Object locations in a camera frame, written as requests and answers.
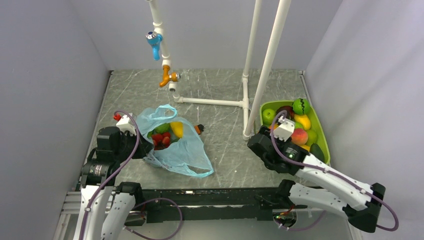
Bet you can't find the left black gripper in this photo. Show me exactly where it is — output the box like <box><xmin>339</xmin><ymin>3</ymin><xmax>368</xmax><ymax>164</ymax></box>
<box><xmin>114</xmin><ymin>128</ymin><xmax>155</xmax><ymax>162</ymax></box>

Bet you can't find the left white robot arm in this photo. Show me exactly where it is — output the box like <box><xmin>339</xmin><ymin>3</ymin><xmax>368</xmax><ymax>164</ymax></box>
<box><xmin>73</xmin><ymin>126</ymin><xmax>154</xmax><ymax>240</ymax></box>

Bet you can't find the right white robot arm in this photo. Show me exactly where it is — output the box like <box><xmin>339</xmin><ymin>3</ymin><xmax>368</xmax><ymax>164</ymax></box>
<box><xmin>247</xmin><ymin>126</ymin><xmax>386</xmax><ymax>233</ymax></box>

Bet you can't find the fake mango orange green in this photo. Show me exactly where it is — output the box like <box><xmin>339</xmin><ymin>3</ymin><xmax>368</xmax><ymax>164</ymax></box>
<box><xmin>268</xmin><ymin>123</ymin><xmax>279</xmax><ymax>130</ymax></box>

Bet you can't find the fake green apple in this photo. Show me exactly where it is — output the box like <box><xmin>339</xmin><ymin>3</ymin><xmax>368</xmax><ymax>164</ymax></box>
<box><xmin>261</xmin><ymin>108</ymin><xmax>276</xmax><ymax>126</ymax></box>

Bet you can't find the fake peach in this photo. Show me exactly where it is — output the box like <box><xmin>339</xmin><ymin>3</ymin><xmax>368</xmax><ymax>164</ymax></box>
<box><xmin>291</xmin><ymin>128</ymin><xmax>309</xmax><ymax>146</ymax></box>

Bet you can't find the fake dark purple fruit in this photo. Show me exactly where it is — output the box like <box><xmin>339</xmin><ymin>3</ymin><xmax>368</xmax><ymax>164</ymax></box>
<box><xmin>276</xmin><ymin>105</ymin><xmax>294</xmax><ymax>120</ymax></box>

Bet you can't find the fake yellow banana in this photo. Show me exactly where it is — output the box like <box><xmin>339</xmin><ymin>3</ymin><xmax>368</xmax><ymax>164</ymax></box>
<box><xmin>300</xmin><ymin>144</ymin><xmax>311</xmax><ymax>153</ymax></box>

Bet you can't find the fake yellow lemon in basket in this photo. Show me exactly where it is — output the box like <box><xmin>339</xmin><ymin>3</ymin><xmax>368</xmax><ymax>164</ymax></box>
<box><xmin>294</xmin><ymin>114</ymin><xmax>312</xmax><ymax>131</ymax></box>

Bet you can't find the fake pale green pear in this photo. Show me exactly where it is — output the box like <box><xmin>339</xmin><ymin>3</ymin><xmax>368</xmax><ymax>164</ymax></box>
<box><xmin>306</xmin><ymin>129</ymin><xmax>318</xmax><ymax>146</ymax></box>

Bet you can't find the fake watermelon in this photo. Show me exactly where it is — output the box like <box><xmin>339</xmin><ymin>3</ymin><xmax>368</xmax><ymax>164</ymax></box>
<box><xmin>291</xmin><ymin>98</ymin><xmax>311</xmax><ymax>115</ymax></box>

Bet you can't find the fake avocado dark green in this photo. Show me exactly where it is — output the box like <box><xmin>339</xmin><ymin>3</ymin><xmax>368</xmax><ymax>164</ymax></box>
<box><xmin>309</xmin><ymin>143</ymin><xmax>327</xmax><ymax>164</ymax></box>

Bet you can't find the fake yellow lemon in bag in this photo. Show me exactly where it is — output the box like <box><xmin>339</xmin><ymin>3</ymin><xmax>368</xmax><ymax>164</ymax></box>
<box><xmin>170</xmin><ymin>121</ymin><xmax>184</xmax><ymax>139</ymax></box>

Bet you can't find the green plastic basket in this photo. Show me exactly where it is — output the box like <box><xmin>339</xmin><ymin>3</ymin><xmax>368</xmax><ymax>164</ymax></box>
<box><xmin>259</xmin><ymin>99</ymin><xmax>331</xmax><ymax>165</ymax></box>

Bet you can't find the black orange clip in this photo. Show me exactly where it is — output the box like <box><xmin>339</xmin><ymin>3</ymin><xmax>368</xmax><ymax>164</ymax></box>
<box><xmin>194</xmin><ymin>124</ymin><xmax>205</xmax><ymax>135</ymax></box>

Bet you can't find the orange plastic tap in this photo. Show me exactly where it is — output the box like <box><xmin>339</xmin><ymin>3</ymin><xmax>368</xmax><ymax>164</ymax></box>
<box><xmin>159</xmin><ymin>65</ymin><xmax>181</xmax><ymax>88</ymax></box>

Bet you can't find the blue plastic tap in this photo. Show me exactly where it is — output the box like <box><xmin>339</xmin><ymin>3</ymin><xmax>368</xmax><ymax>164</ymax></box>
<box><xmin>145</xmin><ymin>31</ymin><xmax>163</xmax><ymax>61</ymax></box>

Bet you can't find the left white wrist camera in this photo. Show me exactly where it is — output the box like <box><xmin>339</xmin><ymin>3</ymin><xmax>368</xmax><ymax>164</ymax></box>
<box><xmin>113</xmin><ymin>113</ymin><xmax>137</xmax><ymax>136</ymax></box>

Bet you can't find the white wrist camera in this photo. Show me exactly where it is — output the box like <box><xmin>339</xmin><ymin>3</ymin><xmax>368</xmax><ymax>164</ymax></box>
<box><xmin>273</xmin><ymin>119</ymin><xmax>295</xmax><ymax>142</ymax></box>
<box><xmin>113</xmin><ymin>113</ymin><xmax>137</xmax><ymax>136</ymax></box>

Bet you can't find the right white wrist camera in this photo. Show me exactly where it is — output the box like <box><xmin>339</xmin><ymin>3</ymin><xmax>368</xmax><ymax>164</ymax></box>
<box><xmin>273</xmin><ymin>119</ymin><xmax>295</xmax><ymax>142</ymax></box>

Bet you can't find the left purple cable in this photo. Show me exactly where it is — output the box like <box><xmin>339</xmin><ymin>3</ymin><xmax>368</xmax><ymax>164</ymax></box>
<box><xmin>77</xmin><ymin>110</ymin><xmax>184</xmax><ymax>240</ymax></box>

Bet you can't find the purple cable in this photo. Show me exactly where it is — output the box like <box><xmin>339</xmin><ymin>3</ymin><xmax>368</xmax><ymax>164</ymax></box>
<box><xmin>77</xmin><ymin>110</ymin><xmax>184</xmax><ymax>240</ymax></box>
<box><xmin>269</xmin><ymin>110</ymin><xmax>400</xmax><ymax>233</ymax></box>

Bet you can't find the white PVC pipe frame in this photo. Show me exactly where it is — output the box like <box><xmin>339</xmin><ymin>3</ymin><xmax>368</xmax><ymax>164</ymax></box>
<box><xmin>148</xmin><ymin>0</ymin><xmax>291</xmax><ymax>141</ymax></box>

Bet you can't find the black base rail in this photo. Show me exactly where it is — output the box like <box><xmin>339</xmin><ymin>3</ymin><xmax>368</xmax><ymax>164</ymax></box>
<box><xmin>110</xmin><ymin>180</ymin><xmax>309</xmax><ymax>224</ymax></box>

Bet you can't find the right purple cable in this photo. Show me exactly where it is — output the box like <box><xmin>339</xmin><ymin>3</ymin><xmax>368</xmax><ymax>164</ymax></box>
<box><xmin>269</xmin><ymin>110</ymin><xmax>400</xmax><ymax>233</ymax></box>

